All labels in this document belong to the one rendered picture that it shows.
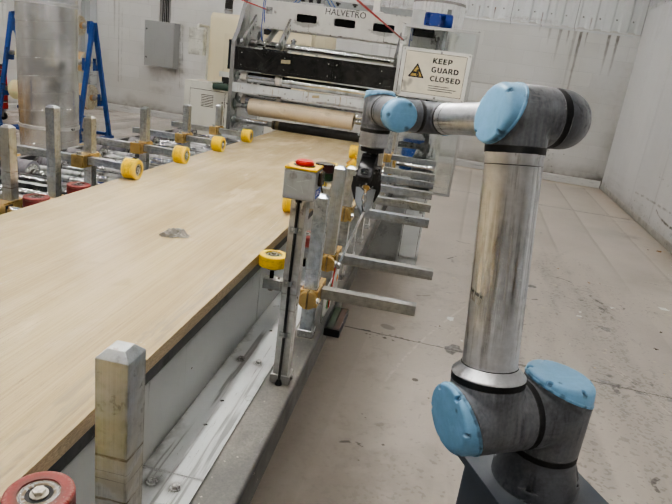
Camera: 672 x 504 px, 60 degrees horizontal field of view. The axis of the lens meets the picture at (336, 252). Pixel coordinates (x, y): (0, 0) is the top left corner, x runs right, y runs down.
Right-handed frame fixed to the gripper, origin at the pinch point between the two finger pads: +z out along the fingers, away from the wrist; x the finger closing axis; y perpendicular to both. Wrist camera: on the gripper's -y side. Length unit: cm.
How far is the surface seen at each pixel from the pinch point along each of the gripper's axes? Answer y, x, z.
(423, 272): -2.2, -21.9, 15.5
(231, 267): -40.4, 27.5, 10.6
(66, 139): 285, 294, 49
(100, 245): -42, 63, 11
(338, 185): -6.4, 7.6, -8.3
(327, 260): -9.2, 7.6, 14.8
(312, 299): -34.2, 6.4, 17.8
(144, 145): 78, 114, 5
